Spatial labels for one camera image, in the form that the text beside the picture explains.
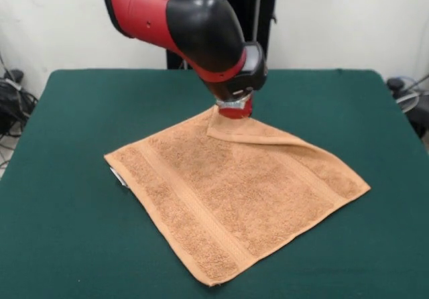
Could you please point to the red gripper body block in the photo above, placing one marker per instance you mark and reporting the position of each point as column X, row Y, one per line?
column 238, row 112

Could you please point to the tan terry towel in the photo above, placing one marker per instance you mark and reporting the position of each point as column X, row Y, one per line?
column 234, row 195

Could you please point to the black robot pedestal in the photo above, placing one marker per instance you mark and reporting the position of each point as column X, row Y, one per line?
column 258, row 17

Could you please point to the black round floor foot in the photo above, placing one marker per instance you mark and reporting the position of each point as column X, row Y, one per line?
column 396, row 84

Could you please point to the dark green table cloth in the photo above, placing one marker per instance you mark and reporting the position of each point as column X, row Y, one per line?
column 67, row 228

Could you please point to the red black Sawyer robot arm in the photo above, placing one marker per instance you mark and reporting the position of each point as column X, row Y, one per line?
column 184, row 27

